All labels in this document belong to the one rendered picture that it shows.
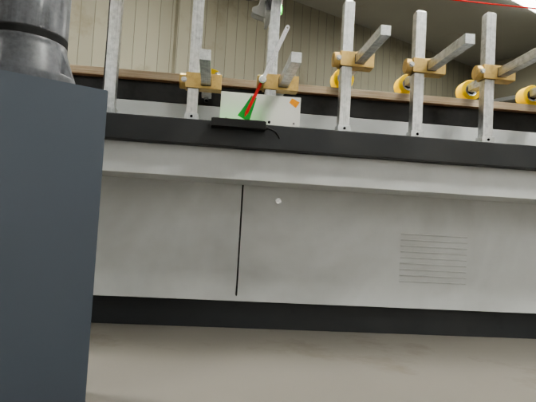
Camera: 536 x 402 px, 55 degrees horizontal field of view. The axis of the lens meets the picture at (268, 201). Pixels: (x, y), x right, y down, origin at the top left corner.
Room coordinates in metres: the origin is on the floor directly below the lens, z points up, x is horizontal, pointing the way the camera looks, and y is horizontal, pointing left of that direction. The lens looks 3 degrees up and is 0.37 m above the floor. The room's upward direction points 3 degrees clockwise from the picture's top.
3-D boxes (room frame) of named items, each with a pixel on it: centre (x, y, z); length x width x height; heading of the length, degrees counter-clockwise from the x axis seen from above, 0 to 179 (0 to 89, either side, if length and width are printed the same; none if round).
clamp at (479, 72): (1.77, -0.75, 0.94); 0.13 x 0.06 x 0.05; 96
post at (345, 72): (1.71, -0.24, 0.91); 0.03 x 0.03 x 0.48; 6
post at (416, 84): (1.74, -0.48, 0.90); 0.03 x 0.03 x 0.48; 6
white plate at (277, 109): (1.66, 0.04, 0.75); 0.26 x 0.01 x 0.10; 96
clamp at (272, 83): (1.69, -0.01, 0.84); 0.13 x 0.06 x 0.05; 96
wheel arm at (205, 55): (1.60, 0.22, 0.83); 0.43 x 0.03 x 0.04; 6
